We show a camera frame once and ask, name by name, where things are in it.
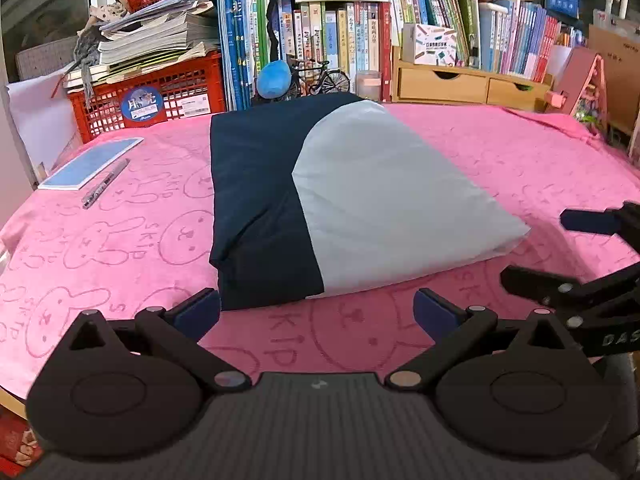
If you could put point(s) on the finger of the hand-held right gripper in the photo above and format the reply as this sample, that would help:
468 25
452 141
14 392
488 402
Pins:
585 220
530 282

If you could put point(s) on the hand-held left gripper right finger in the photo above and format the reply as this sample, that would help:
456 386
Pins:
432 312

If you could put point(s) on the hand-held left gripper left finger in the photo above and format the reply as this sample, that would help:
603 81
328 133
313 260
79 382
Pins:
202 310

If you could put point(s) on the navy and white jacket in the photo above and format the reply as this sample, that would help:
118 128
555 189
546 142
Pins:
350 185

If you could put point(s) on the pink rabbit-print blanket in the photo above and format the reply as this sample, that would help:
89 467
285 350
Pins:
125 240

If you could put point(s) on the pink triangular toy house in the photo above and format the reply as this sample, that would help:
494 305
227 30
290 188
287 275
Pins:
575 75

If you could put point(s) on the pen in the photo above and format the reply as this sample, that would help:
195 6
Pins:
105 185

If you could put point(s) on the brown cardboard box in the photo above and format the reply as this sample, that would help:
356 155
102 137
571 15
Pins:
620 60

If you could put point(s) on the blue notebook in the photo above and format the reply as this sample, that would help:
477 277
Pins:
90 162

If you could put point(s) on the wooden drawer organizer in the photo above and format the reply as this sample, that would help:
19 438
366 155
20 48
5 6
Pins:
440 87

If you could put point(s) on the row of thin colourful books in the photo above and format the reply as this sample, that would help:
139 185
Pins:
510 35

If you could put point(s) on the red plastic crate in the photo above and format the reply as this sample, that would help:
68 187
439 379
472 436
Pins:
195 85

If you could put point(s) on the red patterned box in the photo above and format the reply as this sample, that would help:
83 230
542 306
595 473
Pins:
15 440

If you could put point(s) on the white colourful card box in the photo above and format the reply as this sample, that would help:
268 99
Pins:
430 45

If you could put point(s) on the clear jar pink lid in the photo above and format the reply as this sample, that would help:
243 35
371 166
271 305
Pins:
369 85

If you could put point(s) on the small blue plush ball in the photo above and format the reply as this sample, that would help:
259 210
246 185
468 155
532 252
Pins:
272 80

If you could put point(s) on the white paper sheet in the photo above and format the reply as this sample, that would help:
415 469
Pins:
35 120

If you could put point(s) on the miniature black bicycle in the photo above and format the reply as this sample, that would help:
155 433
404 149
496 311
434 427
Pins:
327 80

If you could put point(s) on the grey scarf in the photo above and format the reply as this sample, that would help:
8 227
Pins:
87 60

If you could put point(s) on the stack of papers and books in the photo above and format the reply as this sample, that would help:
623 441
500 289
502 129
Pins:
160 35

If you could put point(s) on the row of tall picture books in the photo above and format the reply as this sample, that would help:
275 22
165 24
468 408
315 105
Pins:
340 35

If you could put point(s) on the grey mesh basket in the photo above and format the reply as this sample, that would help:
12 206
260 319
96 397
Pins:
45 57

